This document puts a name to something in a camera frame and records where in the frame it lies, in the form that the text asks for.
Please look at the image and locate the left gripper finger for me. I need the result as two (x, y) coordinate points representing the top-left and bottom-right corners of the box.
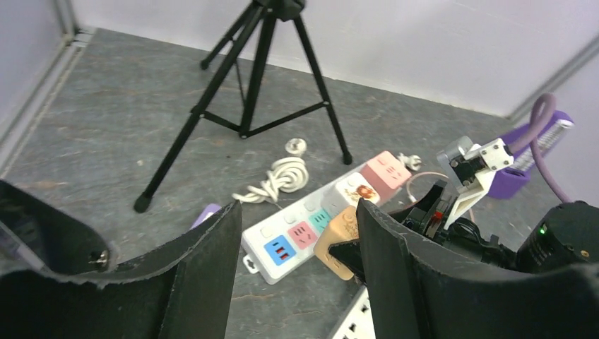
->
(357, 201), (598, 338)

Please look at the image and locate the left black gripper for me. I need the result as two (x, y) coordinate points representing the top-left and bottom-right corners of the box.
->
(1, 180), (242, 338)

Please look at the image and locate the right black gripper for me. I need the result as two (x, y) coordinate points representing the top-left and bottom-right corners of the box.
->
(328, 179), (501, 284)

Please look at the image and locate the beige cube socket adapter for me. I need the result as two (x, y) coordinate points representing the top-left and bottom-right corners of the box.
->
(312, 206), (364, 282)

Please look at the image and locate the white cube socket adapter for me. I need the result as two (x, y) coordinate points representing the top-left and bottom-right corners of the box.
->
(321, 172), (381, 217)

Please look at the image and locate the white multicolour power strip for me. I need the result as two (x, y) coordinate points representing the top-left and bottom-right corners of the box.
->
(241, 161), (375, 285)

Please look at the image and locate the pink cube socket adapter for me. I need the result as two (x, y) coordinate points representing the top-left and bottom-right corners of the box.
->
(360, 150), (412, 206)

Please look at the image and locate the white power strip with USB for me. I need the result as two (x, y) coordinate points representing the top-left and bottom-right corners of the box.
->
(328, 286), (376, 339)

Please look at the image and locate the purple power strip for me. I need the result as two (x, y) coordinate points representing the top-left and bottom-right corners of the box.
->
(190, 203), (222, 230)

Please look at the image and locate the purple metronome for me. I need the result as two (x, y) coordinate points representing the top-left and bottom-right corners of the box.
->
(487, 110), (574, 200)

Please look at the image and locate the white knotted strip cord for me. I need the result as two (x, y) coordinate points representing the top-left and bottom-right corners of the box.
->
(231, 138), (311, 205)

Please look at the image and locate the thin pink charger cable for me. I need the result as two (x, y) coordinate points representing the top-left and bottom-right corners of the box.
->
(405, 171), (476, 221)

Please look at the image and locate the white twisted cord with plug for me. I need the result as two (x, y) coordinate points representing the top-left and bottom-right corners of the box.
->
(396, 153), (423, 171)

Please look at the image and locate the aluminium rail frame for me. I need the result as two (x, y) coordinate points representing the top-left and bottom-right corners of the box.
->
(1, 1), (95, 176)

